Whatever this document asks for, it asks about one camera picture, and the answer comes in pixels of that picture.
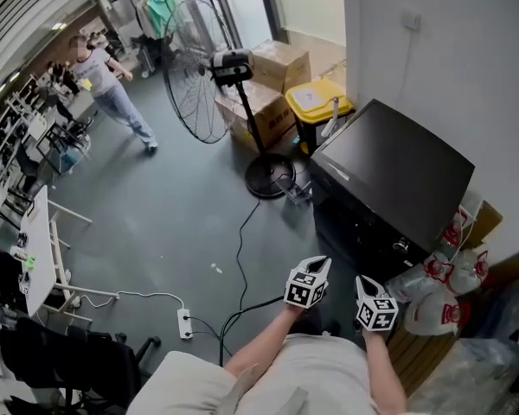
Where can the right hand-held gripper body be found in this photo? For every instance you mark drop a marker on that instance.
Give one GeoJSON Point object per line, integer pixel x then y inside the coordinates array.
{"type": "Point", "coordinates": [377, 314]}

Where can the person's light grey shirt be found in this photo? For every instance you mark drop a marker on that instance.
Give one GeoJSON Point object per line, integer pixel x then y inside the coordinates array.
{"type": "Point", "coordinates": [320, 374]}

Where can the person's left forearm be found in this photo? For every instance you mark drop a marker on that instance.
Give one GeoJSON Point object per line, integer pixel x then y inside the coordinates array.
{"type": "Point", "coordinates": [259, 348]}

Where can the clear acrylic stand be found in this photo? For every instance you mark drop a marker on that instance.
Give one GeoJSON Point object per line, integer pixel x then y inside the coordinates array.
{"type": "Point", "coordinates": [296, 193]}

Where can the white plastic bags red print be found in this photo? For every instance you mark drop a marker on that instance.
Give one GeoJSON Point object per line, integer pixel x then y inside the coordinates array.
{"type": "Point", "coordinates": [428, 314]}

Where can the person's right forearm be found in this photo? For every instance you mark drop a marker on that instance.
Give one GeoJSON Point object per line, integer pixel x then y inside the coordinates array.
{"type": "Point", "coordinates": [385, 374]}

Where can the large black machine cabinet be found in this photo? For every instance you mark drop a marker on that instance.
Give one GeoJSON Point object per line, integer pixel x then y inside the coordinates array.
{"type": "Point", "coordinates": [393, 158]}

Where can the green hanging garment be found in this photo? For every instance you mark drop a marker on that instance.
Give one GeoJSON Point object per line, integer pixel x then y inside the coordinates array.
{"type": "Point", "coordinates": [158, 9]}

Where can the clear plastic wrapping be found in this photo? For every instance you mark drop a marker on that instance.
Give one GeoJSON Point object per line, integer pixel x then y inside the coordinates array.
{"type": "Point", "coordinates": [467, 378]}

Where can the large printed cardboard box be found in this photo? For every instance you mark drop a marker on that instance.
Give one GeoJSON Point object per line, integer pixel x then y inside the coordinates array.
{"type": "Point", "coordinates": [264, 115]}

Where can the glass window black frame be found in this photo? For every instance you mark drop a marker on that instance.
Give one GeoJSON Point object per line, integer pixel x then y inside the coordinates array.
{"type": "Point", "coordinates": [251, 11]}

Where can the white power strip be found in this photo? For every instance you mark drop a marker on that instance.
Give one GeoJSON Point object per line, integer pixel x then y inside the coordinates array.
{"type": "Point", "coordinates": [184, 323]}

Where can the wooden slatted board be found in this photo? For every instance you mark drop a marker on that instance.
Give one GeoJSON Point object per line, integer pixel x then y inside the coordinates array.
{"type": "Point", "coordinates": [419, 357]}

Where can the white table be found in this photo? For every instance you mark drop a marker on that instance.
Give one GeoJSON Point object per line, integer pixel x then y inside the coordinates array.
{"type": "Point", "coordinates": [39, 249]}

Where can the person's black trousers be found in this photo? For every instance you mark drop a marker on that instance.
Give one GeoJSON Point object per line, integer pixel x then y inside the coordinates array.
{"type": "Point", "coordinates": [311, 324]}

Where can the small green object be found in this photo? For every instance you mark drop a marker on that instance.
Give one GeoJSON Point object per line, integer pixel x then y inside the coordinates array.
{"type": "Point", "coordinates": [30, 261]}

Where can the black bin yellow lid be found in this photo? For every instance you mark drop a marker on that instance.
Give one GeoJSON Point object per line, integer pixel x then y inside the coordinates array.
{"type": "Point", "coordinates": [311, 97]}

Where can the flat brown cardboard sheet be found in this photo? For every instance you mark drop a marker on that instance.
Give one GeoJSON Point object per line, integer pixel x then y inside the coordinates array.
{"type": "Point", "coordinates": [486, 225]}

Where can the small white floor scrap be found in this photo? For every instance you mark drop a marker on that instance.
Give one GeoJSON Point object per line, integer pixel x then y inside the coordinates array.
{"type": "Point", "coordinates": [216, 268]}

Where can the black office chair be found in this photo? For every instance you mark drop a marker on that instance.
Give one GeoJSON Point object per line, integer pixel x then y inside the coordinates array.
{"type": "Point", "coordinates": [69, 361]}

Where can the white wall socket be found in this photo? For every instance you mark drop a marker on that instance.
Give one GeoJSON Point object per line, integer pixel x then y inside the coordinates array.
{"type": "Point", "coordinates": [411, 19]}

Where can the white shelving rack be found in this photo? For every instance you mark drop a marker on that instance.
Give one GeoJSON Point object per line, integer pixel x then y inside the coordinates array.
{"type": "Point", "coordinates": [13, 115]}

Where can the black standing floor fan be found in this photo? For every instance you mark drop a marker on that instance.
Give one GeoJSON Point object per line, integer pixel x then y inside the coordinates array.
{"type": "Point", "coordinates": [231, 65]}

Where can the plain taped cardboard box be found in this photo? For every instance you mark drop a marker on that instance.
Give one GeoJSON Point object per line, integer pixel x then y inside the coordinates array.
{"type": "Point", "coordinates": [281, 65]}

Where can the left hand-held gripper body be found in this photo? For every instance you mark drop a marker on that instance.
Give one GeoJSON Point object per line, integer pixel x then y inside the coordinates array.
{"type": "Point", "coordinates": [305, 290]}

